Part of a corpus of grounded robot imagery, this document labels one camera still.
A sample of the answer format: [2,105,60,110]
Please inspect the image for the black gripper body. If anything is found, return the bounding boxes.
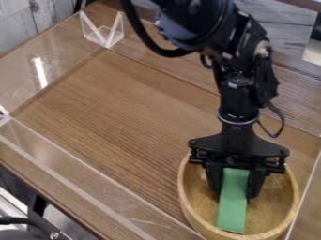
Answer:
[188,122,290,173]

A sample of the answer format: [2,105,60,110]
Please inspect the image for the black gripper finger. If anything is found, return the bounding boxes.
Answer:
[206,165,222,191]
[247,169,266,201]

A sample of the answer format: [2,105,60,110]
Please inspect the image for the green rectangular block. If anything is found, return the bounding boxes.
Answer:
[215,168,250,234]

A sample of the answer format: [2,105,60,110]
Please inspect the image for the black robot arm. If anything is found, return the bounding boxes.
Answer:
[120,0,290,199]

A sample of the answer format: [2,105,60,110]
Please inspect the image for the brown wooden bowl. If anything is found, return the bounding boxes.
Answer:
[176,156,299,240]

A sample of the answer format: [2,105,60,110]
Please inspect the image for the clear acrylic tray walls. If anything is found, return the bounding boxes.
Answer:
[0,8,321,240]

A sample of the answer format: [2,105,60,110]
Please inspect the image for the black table leg bracket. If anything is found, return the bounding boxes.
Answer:
[28,194,72,240]

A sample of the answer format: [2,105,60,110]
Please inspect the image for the clear acrylic corner bracket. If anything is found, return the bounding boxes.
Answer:
[79,11,124,49]

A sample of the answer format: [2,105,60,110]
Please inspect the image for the black cable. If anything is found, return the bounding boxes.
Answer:
[0,216,32,227]

